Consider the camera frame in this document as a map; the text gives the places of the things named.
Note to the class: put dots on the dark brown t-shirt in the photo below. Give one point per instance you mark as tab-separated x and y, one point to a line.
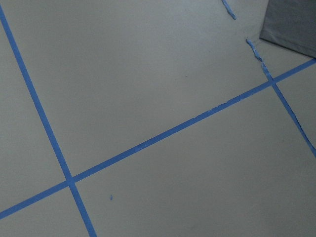
291	24

